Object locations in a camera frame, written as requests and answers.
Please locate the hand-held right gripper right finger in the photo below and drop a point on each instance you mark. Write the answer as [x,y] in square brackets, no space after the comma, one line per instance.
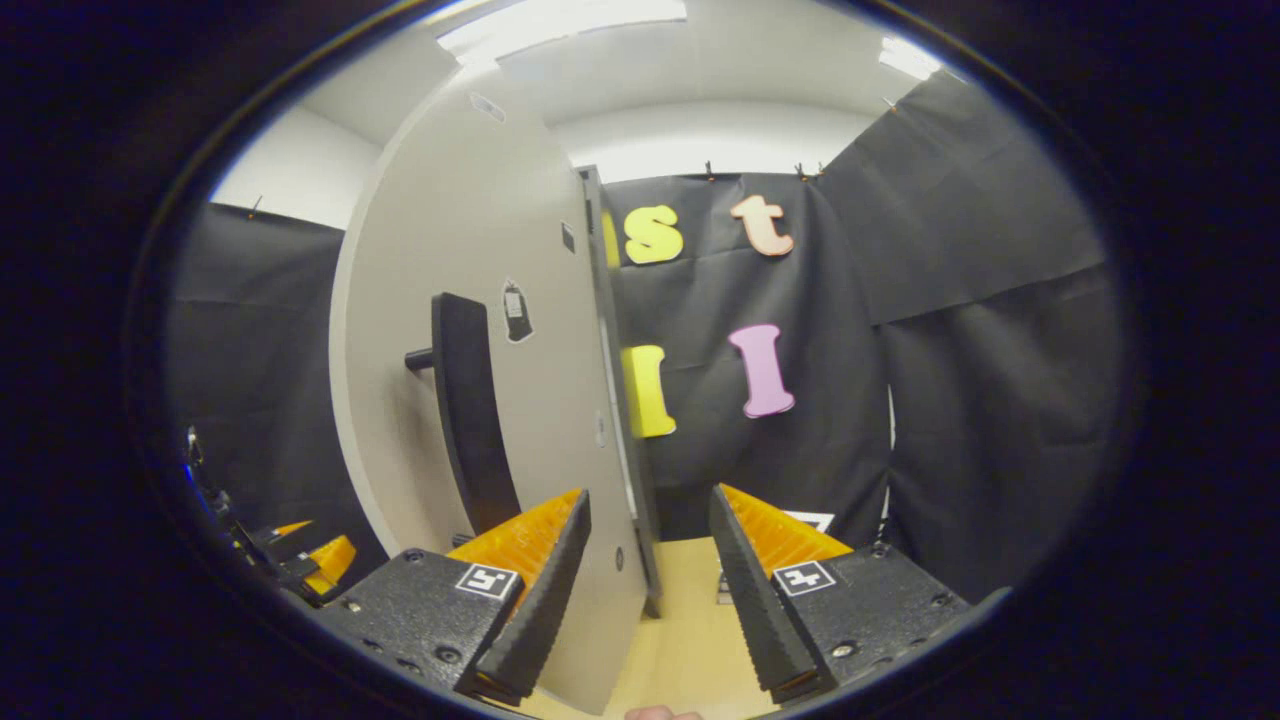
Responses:
[755,610]

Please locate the black backdrop cloth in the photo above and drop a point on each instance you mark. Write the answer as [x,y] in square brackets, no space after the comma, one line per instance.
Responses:
[950,350]

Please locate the ceiling light panel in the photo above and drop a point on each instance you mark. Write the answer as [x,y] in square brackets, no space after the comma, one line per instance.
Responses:
[560,25]
[910,58]

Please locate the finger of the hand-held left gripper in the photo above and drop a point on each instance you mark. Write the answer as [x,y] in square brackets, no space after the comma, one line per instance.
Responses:
[330,565]
[285,535]

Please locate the beige cabinet door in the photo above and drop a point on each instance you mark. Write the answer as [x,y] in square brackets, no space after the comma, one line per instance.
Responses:
[470,230]

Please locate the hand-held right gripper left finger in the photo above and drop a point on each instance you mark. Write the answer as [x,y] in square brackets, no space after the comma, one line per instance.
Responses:
[545,600]

